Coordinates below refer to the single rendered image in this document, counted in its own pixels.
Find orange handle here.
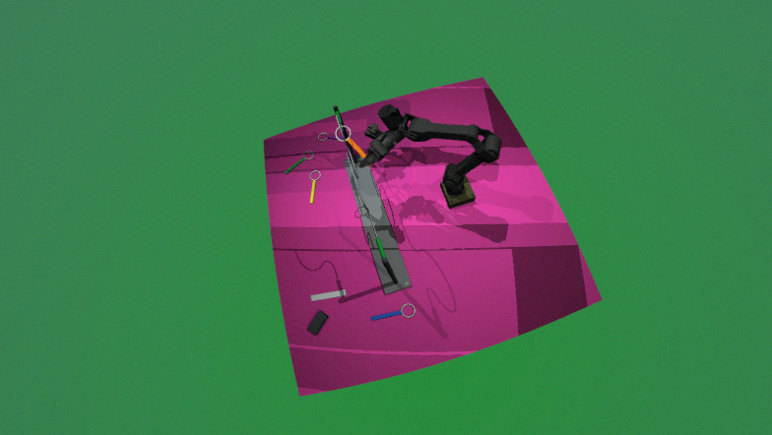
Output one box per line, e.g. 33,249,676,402
335,126,366,158

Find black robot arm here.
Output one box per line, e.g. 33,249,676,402
364,104,501,198

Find light grey flat bar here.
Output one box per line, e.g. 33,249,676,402
311,289,346,301

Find white loop with green handle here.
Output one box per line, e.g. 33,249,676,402
285,151,314,174

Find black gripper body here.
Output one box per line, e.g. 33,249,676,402
369,131,399,160

